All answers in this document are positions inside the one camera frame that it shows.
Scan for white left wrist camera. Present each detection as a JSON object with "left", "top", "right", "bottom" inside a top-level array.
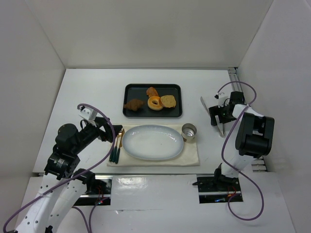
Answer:
[{"left": 78, "top": 105, "right": 98, "bottom": 122}]

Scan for orange glazed bagel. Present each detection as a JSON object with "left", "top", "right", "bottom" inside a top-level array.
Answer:
[{"left": 147, "top": 96, "right": 163, "bottom": 111}]

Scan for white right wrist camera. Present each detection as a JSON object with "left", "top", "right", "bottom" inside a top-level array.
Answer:
[{"left": 214, "top": 92, "right": 230, "bottom": 108}]

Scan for steel cup with cream sleeve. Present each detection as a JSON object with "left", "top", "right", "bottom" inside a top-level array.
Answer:
[{"left": 181, "top": 123, "right": 197, "bottom": 143}]

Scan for gold spoon green handle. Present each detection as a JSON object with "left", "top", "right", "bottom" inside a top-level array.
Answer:
[{"left": 109, "top": 131, "right": 122, "bottom": 162}]

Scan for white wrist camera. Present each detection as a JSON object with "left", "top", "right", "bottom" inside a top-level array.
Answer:
[
  {"left": 78, "top": 105, "right": 98, "bottom": 122},
  {"left": 214, "top": 92, "right": 230, "bottom": 108}
]

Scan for gold knife green handle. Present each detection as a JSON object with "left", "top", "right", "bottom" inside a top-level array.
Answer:
[{"left": 113, "top": 129, "right": 125, "bottom": 164}]

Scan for pale blue oval plate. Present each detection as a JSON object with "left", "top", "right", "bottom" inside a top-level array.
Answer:
[{"left": 122, "top": 125, "right": 184, "bottom": 161}]

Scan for sliced seeded bread loaf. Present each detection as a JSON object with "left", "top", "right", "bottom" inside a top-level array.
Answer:
[{"left": 159, "top": 95, "right": 176, "bottom": 108}]

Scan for gold fork green handle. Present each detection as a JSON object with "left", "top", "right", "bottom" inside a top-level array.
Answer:
[{"left": 109, "top": 135, "right": 120, "bottom": 163}]

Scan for cream cloth placemat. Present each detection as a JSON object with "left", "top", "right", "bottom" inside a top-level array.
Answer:
[{"left": 107, "top": 124, "right": 199, "bottom": 167}]

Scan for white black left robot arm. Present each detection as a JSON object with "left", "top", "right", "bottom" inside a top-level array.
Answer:
[{"left": 13, "top": 117, "right": 122, "bottom": 233}]

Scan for steel serving tongs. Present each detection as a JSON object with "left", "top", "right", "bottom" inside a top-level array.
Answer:
[{"left": 200, "top": 96, "right": 225, "bottom": 138}]

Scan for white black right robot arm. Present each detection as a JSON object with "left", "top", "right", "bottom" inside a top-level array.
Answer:
[{"left": 192, "top": 91, "right": 275, "bottom": 192}]

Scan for brown chocolate croissant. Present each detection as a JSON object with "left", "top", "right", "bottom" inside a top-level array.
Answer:
[{"left": 123, "top": 99, "right": 144, "bottom": 111}]

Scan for orange-brown pastry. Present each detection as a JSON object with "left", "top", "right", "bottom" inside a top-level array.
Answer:
[{"left": 146, "top": 87, "right": 159, "bottom": 98}]

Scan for black baking tray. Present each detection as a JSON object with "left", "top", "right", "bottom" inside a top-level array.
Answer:
[{"left": 122, "top": 83, "right": 183, "bottom": 118}]

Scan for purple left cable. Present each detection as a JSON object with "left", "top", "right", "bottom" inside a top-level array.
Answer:
[{"left": 0, "top": 103, "right": 117, "bottom": 233}]

